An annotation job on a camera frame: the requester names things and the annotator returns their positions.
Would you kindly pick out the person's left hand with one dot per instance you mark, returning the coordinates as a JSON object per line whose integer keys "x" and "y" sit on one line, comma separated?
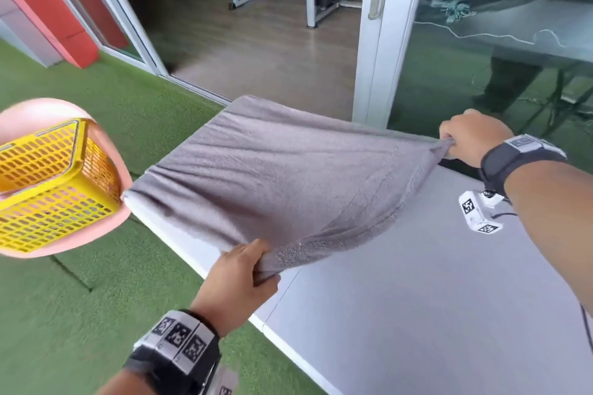
{"x": 227, "y": 286}

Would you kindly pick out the red pillar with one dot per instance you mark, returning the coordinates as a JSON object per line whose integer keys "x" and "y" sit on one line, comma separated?
{"x": 60, "y": 6}

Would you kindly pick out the person's right forearm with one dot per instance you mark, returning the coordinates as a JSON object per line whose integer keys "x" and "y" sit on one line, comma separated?
{"x": 551, "y": 214}

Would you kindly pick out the person's left forearm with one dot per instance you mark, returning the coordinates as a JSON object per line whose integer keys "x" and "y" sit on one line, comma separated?
{"x": 123, "y": 384}

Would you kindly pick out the person's right hand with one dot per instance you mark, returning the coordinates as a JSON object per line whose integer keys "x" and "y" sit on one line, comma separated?
{"x": 472, "y": 135}

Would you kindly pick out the person's left thumb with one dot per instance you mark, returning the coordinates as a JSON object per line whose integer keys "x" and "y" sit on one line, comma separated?
{"x": 267, "y": 282}

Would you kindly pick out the black marker-tagged left wrist band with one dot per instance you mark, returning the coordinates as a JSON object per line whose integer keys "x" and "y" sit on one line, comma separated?
{"x": 178, "y": 353}

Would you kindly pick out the white sliding door frame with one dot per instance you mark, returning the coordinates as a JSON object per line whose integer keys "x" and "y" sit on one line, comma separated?
{"x": 387, "y": 52}

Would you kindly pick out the black right wrist band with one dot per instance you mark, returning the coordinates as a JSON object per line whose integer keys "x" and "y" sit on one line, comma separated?
{"x": 507, "y": 161}

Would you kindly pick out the grey towel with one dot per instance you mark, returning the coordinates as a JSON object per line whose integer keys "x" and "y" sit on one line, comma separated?
{"x": 278, "y": 177}

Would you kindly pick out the person's right fingers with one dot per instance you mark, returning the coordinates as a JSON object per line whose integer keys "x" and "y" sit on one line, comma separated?
{"x": 447, "y": 138}

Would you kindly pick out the white marker-tagged wrist camera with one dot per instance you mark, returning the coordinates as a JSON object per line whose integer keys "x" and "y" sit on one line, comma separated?
{"x": 479, "y": 214}

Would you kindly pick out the yellow plastic basket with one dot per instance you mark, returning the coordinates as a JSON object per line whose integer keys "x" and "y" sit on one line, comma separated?
{"x": 46, "y": 191}

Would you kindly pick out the pink round stool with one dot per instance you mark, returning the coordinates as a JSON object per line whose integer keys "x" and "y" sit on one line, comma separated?
{"x": 109, "y": 144}

